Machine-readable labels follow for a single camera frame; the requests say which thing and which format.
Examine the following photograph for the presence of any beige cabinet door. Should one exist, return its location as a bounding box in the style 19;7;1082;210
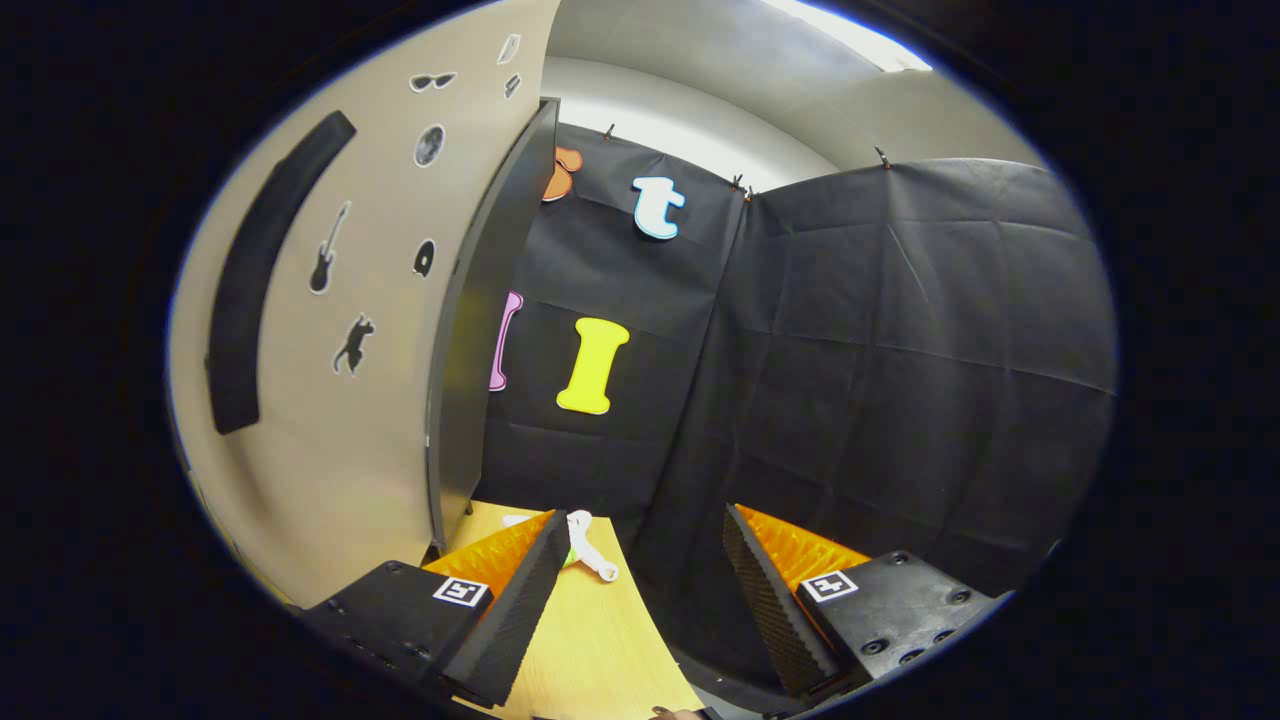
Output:
165;0;561;613

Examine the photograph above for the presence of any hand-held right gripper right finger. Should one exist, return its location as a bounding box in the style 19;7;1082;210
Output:
721;502;1003;701

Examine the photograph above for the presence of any large ceiling light panel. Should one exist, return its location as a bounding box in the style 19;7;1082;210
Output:
758;0;934;74

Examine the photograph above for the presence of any white and green toy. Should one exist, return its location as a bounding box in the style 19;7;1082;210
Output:
500;509;621;584

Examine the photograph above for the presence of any grey cabinet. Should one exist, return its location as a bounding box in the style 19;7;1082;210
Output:
424;96;562;554

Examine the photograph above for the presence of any black door handle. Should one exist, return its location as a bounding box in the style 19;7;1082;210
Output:
204;109;359;437

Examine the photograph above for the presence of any black backdrop cloth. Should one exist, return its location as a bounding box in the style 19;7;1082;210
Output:
478;121;1120;703

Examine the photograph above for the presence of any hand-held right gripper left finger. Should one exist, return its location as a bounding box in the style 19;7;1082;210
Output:
298;509;572;711

